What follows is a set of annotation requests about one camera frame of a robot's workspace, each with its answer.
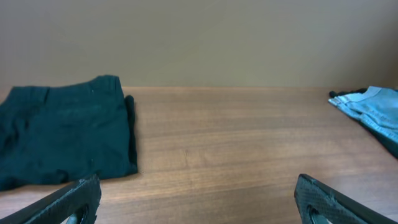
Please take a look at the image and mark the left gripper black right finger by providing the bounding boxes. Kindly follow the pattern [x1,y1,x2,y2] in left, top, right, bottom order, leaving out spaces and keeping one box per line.
[294,174,397,224]

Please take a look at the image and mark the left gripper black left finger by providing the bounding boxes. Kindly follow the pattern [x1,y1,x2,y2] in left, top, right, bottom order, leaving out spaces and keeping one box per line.
[1,174,101,224]

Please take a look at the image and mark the black shorts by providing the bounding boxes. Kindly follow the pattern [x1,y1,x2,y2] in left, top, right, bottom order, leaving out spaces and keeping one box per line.
[1,75,138,191]

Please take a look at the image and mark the black garment under pile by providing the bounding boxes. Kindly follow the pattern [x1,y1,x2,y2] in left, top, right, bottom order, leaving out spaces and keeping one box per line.
[328,87,398,159]

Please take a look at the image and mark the light blue denim shorts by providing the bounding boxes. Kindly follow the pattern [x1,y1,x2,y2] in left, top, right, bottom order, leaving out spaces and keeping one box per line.
[328,85,398,144]

